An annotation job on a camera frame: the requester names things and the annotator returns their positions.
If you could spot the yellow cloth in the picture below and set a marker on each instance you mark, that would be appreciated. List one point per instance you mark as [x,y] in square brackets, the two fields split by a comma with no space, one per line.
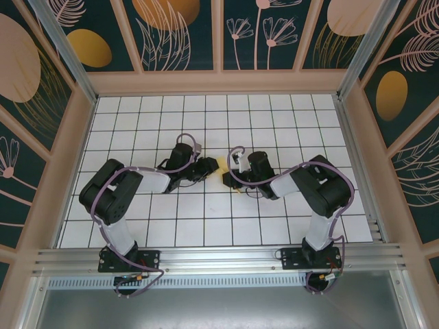
[222,166]

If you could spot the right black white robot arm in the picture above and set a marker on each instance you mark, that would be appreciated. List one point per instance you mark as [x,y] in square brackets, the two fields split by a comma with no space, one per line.
[322,192]

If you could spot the black base plate left arm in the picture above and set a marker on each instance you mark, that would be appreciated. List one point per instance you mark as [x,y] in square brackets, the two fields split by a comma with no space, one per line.
[151,260]

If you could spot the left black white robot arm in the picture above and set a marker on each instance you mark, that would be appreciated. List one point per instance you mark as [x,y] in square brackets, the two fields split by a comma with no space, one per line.
[106,192]

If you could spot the black base plate right arm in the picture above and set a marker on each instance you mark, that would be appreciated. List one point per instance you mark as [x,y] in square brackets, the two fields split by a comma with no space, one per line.
[291,260]

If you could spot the grey metal sheet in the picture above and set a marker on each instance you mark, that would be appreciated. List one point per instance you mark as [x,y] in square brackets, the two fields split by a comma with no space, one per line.
[219,308]

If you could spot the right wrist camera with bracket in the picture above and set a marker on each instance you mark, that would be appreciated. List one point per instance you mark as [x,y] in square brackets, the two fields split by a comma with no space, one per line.
[242,164]

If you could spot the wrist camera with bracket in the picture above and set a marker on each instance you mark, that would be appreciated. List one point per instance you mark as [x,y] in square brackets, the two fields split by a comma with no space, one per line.
[198,147]
[242,164]

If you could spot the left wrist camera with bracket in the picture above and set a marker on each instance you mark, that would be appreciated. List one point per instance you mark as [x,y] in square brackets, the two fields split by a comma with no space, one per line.
[198,147]

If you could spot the long aluminium mounting rail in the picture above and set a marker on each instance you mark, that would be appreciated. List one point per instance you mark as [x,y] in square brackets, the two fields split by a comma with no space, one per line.
[219,257]

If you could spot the aluminium side rail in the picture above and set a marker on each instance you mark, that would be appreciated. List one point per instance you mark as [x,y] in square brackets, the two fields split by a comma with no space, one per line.
[360,171]

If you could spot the wall panel large orange circle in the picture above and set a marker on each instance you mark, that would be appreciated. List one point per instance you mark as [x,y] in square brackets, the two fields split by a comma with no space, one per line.
[168,34]

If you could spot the wall panel pink flowers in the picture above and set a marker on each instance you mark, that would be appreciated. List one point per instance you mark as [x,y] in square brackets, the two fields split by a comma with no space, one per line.
[260,34]

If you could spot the wall panel small golden oval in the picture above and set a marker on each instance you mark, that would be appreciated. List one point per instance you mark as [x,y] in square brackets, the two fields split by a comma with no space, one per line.
[89,48]

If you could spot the wall panel pale pink circle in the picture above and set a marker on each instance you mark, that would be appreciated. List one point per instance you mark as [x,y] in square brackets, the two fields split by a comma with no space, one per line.
[336,31]

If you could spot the aluminium corner post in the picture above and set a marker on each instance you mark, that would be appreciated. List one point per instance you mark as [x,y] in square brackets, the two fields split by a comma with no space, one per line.
[65,51]
[363,48]

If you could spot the wall panel pink leaf outlines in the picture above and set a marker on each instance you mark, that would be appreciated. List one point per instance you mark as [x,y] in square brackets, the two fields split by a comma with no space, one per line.
[418,185]

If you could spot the wall panel single flower outline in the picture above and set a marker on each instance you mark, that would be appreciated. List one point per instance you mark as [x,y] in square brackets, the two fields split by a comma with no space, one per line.
[13,178]

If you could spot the wall panel oval and feather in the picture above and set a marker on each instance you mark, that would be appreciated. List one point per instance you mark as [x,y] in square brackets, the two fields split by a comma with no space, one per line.
[404,68]

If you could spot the wall panel large pink oval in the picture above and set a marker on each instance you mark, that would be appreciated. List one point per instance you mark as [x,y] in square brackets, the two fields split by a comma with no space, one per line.
[20,68]

